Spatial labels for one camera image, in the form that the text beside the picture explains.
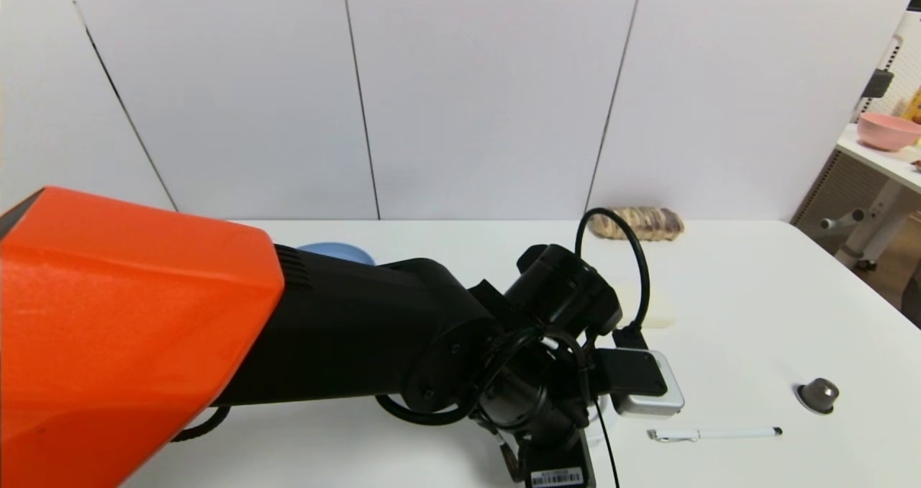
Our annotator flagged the brown striped bread loaf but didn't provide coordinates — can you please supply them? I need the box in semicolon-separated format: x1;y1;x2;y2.
589;207;685;243

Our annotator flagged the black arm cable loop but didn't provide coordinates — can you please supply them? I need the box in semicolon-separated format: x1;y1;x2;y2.
171;405;232;443

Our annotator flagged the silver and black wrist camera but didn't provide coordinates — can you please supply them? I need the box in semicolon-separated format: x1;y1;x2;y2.
594;347;686;419

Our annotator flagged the white side table top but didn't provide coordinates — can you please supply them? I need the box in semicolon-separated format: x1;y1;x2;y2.
835;125;921;196

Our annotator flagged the black bracket on pegboard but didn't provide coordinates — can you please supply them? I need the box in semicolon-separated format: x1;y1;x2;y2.
861;69;894;100

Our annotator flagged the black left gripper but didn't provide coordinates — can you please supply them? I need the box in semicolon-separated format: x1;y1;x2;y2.
523;401;596;488

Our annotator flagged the white side table leg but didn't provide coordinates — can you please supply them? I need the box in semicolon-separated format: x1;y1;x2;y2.
819;180;916;271

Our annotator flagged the white pen with black tip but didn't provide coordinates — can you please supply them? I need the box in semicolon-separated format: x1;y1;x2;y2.
646;426;784;443

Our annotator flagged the dark grey coffee capsule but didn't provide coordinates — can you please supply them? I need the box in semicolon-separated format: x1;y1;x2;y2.
796;378;840;415

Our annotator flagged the black camera cable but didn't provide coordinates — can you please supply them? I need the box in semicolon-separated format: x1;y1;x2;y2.
574;207;653;351

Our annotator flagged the white pegboard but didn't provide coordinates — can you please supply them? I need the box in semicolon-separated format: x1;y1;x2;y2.
853;13;921;125

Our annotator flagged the cream soap bar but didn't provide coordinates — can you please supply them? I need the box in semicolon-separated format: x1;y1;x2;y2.
612;279;678;330

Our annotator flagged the blue round plate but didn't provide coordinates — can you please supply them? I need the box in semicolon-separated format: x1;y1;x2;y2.
296;241;377;267

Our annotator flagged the pink bowl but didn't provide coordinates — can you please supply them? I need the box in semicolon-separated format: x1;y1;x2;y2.
855;112;921;152

